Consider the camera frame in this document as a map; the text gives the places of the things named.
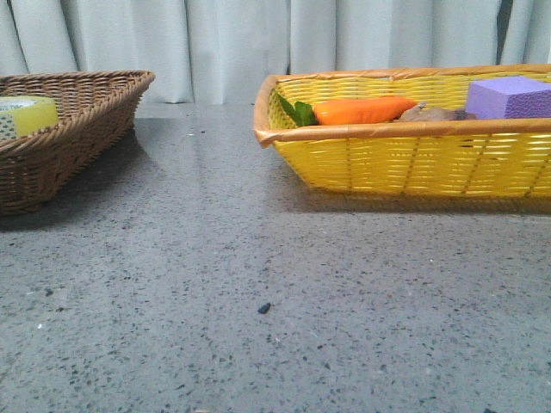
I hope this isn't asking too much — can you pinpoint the small black debris speck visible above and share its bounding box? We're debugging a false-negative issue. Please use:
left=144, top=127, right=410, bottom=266
left=257, top=302, right=271, bottom=314

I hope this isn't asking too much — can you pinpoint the brown toy potato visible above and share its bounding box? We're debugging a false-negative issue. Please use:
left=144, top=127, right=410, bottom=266
left=397, top=102, right=477, bottom=122

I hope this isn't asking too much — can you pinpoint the yellow woven basket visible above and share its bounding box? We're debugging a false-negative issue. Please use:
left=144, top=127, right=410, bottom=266
left=254, top=64, right=550, bottom=198

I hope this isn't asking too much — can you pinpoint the yellow tape roll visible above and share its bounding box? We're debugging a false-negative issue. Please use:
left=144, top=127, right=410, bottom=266
left=1, top=96, right=59, bottom=141

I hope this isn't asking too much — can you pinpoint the grey curtain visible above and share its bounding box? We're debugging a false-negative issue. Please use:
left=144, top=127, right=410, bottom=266
left=1, top=1, right=550, bottom=104

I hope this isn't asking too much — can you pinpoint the orange toy carrot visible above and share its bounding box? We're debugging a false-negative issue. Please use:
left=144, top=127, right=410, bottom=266
left=277, top=95, right=418, bottom=127

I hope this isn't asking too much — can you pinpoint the purple foam block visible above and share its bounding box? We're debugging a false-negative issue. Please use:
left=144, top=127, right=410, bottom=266
left=465, top=76, right=550, bottom=120

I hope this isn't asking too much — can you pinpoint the brown wicker basket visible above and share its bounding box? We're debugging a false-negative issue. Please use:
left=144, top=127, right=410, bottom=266
left=1, top=70, right=155, bottom=216

